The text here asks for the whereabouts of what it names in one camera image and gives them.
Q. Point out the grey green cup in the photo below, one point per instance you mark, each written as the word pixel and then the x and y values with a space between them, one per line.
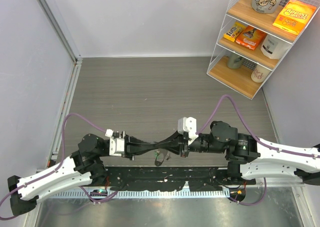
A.
pixel 234 61

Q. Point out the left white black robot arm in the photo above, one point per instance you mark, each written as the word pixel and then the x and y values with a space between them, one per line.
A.
pixel 83 167

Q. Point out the white labelled pouch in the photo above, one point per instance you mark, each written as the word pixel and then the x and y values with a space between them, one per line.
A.
pixel 274 48

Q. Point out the silver keys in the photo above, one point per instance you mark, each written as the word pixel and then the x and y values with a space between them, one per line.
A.
pixel 161 155

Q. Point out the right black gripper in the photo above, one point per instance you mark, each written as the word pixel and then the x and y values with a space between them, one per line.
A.
pixel 176 143

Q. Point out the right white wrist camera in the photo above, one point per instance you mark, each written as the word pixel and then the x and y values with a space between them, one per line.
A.
pixel 188 125

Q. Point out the yellow candy packet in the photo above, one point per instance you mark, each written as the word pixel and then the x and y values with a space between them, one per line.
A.
pixel 234 31

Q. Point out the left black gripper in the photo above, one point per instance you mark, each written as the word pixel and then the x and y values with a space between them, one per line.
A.
pixel 133 146

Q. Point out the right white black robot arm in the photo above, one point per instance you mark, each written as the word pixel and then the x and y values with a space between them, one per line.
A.
pixel 248 157

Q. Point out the white wire wooden shelf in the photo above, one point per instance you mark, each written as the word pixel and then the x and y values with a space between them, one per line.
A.
pixel 240 79

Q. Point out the orange snack packet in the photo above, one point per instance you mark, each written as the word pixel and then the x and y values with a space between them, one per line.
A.
pixel 251 37

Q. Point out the orange yellow snack box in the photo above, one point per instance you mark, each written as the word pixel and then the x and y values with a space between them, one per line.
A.
pixel 294 17

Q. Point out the white slotted cable duct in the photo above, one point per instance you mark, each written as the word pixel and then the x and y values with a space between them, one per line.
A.
pixel 77 193

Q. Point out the cream cup red writing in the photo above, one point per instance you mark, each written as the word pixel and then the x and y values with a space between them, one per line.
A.
pixel 259 74

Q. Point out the aluminium frame rail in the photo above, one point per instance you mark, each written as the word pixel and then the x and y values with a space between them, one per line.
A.
pixel 55 18

